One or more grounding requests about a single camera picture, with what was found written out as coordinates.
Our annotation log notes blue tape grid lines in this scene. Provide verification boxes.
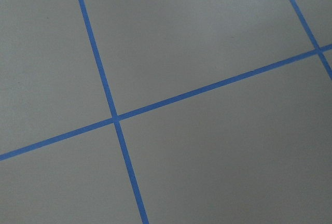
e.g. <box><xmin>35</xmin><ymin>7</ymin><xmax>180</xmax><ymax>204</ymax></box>
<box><xmin>1</xmin><ymin>0</ymin><xmax>331</xmax><ymax>223</ymax></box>

